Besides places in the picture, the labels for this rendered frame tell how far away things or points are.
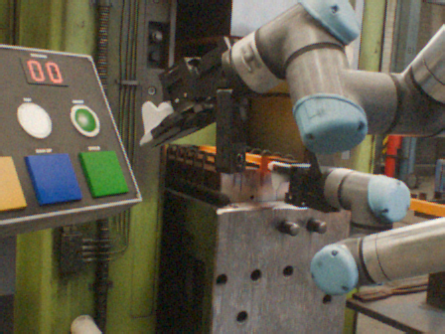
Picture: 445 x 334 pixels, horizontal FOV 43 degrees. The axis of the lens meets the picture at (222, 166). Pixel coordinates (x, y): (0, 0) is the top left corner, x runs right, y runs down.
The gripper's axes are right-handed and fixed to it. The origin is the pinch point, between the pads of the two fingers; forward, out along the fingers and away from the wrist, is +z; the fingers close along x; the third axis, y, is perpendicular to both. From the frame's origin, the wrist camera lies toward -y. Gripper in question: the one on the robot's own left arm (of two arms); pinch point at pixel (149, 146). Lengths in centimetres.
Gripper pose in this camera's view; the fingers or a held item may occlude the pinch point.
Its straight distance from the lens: 87.0
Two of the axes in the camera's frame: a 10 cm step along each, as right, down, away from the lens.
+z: -7.5, 3.9, 5.4
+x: -5.6, 0.7, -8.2
